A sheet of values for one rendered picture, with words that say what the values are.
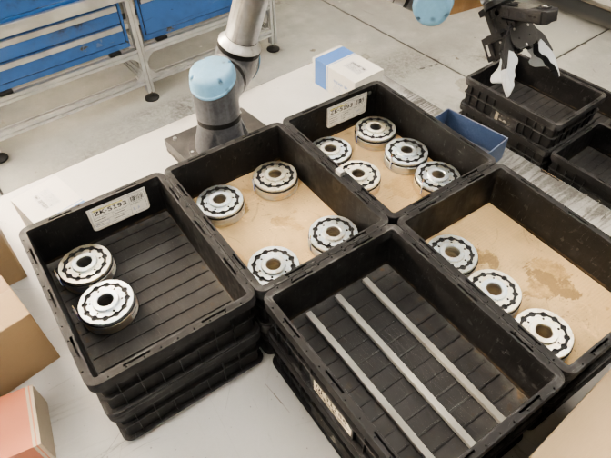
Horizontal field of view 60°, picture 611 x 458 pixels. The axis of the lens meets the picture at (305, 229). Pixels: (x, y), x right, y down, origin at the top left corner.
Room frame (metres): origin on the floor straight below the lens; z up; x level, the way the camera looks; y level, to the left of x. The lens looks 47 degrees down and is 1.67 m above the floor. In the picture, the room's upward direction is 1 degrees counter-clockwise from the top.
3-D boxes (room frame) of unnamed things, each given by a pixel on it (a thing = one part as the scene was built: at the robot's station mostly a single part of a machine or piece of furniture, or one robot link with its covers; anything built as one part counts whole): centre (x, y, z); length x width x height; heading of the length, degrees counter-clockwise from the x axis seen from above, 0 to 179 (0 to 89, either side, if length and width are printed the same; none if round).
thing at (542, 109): (1.67, -0.84, 0.37); 0.40 x 0.30 x 0.45; 37
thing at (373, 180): (0.91, -0.12, 0.86); 0.10 x 0.10 x 0.01
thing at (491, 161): (0.95, -0.18, 0.92); 0.40 x 0.30 x 0.02; 34
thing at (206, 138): (1.18, 0.22, 0.80); 0.15 x 0.15 x 0.10
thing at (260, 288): (0.78, 0.07, 0.92); 0.40 x 0.30 x 0.02; 34
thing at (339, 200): (0.78, 0.07, 0.87); 0.40 x 0.30 x 0.11; 34
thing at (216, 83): (1.19, 0.22, 0.91); 0.13 x 0.12 x 0.14; 164
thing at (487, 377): (0.45, -0.16, 0.87); 0.40 x 0.30 x 0.11; 34
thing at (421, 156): (0.99, -0.24, 0.86); 0.10 x 0.10 x 0.01
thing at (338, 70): (1.52, -0.14, 0.75); 0.20 x 0.12 x 0.09; 38
